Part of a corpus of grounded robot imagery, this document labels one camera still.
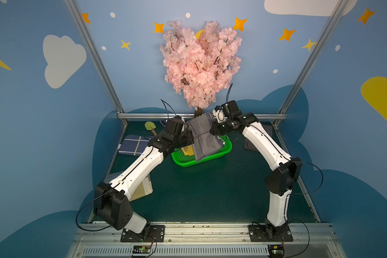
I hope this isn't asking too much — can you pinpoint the yellow cartoon pillowcase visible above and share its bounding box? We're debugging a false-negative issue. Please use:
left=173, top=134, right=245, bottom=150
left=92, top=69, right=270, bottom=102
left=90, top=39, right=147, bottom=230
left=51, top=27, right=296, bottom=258
left=181, top=145, right=195, bottom=157

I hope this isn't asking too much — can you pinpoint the green plastic basket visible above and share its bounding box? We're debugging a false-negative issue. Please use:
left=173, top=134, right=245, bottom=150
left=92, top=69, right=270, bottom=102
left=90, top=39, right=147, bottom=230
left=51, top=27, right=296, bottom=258
left=170, top=133, right=233, bottom=168

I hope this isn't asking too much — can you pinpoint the light grey plaid pillowcase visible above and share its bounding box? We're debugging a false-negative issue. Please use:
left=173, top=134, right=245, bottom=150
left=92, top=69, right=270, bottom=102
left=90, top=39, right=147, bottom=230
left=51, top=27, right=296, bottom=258
left=187, top=113, right=225, bottom=162

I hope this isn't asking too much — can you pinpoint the dark grey grid pillowcase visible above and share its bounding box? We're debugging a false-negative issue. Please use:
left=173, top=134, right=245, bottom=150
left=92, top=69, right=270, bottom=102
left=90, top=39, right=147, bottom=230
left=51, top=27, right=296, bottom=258
left=243, top=122, right=275, bottom=155

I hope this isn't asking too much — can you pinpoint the beige grey pillowcase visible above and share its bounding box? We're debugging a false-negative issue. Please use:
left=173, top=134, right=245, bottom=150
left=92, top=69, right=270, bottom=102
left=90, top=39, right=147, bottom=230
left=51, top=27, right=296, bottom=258
left=104, top=173, right=153, bottom=202

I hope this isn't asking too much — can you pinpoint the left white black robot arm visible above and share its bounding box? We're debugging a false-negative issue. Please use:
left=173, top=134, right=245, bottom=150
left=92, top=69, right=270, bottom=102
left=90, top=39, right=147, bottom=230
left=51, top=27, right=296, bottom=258
left=94, top=116, right=194, bottom=234

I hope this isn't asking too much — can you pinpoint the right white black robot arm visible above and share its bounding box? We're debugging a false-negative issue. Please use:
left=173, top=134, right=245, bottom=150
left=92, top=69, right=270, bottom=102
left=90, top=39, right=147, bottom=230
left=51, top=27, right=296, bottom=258
left=210, top=101, right=302, bottom=239

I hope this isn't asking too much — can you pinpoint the navy plaid folded pillowcase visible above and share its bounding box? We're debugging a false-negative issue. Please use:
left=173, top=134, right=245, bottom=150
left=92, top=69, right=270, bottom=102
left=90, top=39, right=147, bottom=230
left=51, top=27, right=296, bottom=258
left=118, top=134, right=153, bottom=156

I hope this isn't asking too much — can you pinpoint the yellow-green toy shovel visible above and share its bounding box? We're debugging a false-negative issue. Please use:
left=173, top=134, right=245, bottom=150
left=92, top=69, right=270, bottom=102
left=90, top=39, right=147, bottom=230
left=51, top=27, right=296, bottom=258
left=145, top=121, right=158, bottom=136

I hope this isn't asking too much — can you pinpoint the pink blossom artificial tree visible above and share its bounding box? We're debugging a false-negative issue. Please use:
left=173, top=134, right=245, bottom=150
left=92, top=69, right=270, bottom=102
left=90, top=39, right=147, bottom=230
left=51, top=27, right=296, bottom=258
left=160, top=20, right=242, bottom=110

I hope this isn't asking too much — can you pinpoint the left green circuit board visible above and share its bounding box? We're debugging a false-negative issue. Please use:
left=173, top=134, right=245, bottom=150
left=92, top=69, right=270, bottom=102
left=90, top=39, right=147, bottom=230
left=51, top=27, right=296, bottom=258
left=132, top=245, right=152, bottom=256

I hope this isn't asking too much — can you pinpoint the green circuit board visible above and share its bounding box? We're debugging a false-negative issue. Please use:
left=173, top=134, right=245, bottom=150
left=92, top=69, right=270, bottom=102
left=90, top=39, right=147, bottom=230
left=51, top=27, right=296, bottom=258
left=268, top=245, right=285, bottom=258
left=132, top=245, right=152, bottom=256

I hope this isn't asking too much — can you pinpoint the right green circuit board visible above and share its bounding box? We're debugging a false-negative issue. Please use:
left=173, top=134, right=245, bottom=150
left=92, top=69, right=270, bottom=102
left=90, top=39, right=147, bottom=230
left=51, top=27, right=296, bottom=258
left=268, top=245, right=285, bottom=258

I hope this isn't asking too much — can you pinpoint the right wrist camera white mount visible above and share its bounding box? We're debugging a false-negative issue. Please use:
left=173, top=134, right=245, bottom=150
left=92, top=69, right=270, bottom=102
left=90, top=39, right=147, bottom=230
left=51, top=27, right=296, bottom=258
left=212, top=109, right=225, bottom=123

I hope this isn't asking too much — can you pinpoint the right aluminium table edge rail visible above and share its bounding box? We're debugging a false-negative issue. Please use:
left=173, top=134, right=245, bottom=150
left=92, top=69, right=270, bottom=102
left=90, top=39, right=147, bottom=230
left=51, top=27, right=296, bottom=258
left=272, top=122, right=321, bottom=223

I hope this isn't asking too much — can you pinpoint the aluminium frame crossbar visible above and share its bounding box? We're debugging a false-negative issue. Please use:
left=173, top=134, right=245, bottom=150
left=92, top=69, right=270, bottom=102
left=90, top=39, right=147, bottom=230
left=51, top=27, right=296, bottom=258
left=117, top=112, right=287, bottom=121

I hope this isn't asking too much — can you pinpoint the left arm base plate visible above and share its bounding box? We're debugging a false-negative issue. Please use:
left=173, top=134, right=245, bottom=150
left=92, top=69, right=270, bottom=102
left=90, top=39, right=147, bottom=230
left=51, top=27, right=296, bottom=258
left=120, top=225, right=166, bottom=243

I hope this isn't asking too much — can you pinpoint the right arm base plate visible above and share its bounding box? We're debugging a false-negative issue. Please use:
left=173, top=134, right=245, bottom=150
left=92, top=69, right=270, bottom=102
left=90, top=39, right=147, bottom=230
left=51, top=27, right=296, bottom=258
left=248, top=224, right=293, bottom=243

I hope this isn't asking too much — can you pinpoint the front aluminium rail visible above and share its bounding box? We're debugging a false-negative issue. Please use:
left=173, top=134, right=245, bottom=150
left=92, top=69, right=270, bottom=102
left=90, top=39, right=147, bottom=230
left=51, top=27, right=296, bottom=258
left=67, top=222, right=346, bottom=258

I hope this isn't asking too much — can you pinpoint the right aluminium frame post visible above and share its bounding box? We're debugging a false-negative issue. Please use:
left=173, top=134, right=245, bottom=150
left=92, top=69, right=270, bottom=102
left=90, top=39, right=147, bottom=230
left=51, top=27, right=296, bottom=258
left=273, top=0, right=350, bottom=129

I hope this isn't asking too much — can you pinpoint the aluminium frame post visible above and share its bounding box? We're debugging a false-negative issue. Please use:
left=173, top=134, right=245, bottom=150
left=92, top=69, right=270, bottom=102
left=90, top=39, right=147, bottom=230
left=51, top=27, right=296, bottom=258
left=64, top=0, right=129, bottom=127
left=273, top=0, right=350, bottom=129

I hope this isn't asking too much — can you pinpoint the left aluminium frame post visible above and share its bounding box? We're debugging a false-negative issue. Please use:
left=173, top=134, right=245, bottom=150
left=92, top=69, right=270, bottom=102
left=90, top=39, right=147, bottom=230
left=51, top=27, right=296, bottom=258
left=64, top=0, right=129, bottom=127

